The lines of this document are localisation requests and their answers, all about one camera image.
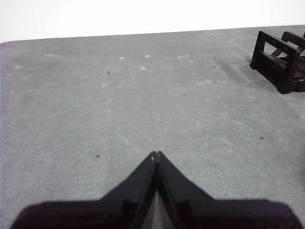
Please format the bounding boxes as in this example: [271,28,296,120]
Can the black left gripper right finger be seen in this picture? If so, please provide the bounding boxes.
[156,150,303,229]

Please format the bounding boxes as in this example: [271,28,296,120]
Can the black plate rack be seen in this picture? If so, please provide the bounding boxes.
[250,30,305,94]

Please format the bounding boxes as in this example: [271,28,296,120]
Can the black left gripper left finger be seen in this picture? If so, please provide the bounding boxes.
[10,151,158,229]

